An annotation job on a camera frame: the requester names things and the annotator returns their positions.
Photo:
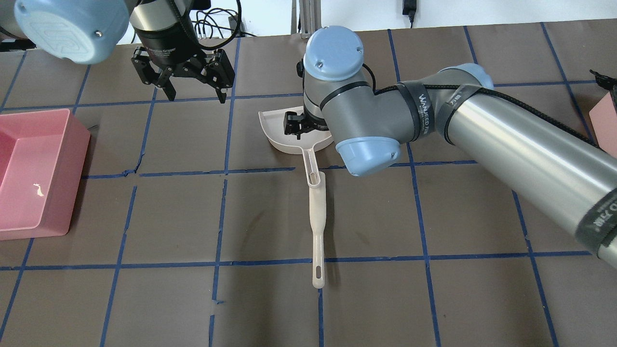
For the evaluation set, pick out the empty pink plastic bin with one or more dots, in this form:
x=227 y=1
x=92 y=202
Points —
x=42 y=160

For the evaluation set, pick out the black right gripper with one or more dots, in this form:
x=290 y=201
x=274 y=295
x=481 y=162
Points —
x=295 y=124

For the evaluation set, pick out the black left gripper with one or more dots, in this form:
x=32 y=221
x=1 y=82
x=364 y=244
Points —
x=166 y=54

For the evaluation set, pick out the white plastic dustpan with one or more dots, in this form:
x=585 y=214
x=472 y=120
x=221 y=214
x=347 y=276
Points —
x=285 y=139

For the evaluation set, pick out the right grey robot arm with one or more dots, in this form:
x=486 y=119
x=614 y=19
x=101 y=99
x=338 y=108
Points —
x=561 y=172

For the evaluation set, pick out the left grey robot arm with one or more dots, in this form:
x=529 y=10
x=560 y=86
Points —
x=87 y=31

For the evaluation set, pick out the white brush black bristles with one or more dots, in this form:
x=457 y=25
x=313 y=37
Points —
x=318 y=217

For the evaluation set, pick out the black power adapter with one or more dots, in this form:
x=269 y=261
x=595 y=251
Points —
x=410 y=7

